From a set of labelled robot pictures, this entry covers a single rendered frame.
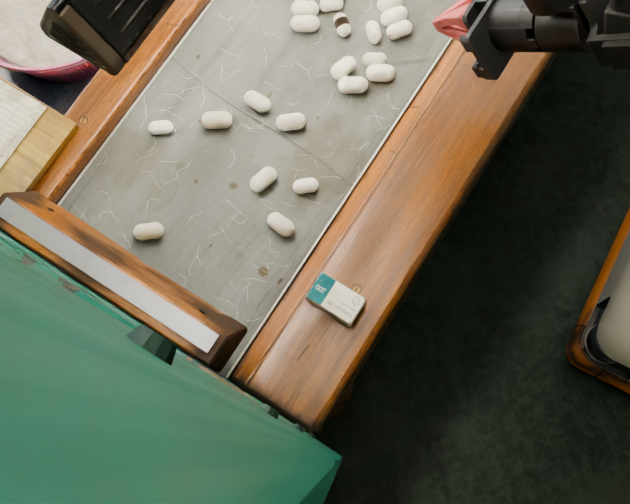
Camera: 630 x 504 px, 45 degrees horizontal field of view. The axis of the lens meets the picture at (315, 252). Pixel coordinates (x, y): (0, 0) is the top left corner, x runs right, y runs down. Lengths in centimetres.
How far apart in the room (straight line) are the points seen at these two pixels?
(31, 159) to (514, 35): 58
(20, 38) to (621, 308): 107
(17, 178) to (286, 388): 41
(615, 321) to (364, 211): 68
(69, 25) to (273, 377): 44
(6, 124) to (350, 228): 44
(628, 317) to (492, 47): 75
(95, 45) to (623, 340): 107
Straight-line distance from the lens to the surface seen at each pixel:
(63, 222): 88
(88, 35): 66
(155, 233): 93
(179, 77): 103
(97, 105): 101
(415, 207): 91
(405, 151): 94
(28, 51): 112
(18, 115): 102
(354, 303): 86
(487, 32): 83
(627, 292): 148
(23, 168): 99
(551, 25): 78
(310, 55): 102
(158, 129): 98
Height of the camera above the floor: 163
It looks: 75 degrees down
